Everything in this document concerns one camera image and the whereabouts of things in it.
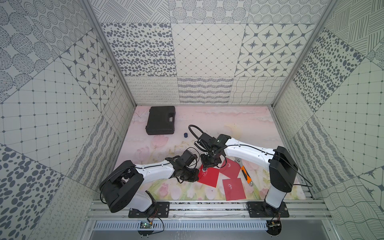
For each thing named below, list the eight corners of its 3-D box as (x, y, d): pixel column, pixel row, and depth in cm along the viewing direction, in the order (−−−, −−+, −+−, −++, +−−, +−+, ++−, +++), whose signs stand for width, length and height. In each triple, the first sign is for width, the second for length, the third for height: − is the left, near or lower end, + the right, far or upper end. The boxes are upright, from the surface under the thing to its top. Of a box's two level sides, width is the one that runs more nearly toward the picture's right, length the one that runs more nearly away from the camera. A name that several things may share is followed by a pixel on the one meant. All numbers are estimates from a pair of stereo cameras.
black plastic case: (145, 134, 104) (143, 130, 100) (152, 108, 120) (150, 104, 117) (173, 134, 104) (172, 130, 100) (177, 108, 120) (176, 104, 117)
